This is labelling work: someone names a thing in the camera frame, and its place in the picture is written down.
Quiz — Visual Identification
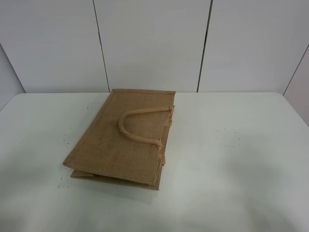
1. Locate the brown linen tote bag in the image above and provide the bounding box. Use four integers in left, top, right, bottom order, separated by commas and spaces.
63, 89, 175, 190

